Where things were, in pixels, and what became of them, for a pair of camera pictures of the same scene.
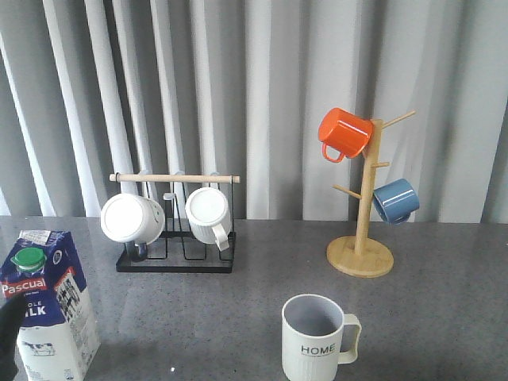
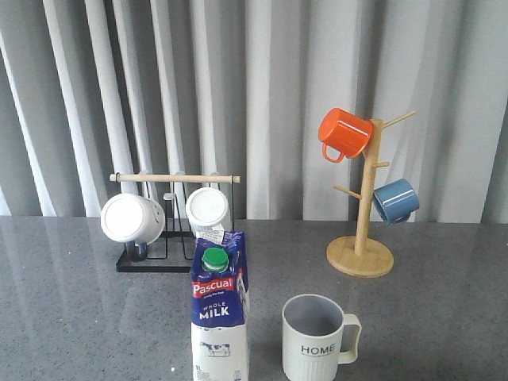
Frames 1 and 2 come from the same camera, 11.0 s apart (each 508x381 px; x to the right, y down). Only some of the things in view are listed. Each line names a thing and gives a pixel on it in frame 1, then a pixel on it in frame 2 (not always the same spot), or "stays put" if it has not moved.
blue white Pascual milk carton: x=58 y=336 → x=219 y=307
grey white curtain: x=92 y=88 stays put
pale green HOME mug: x=317 y=336 stays put
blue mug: x=395 y=201 stays put
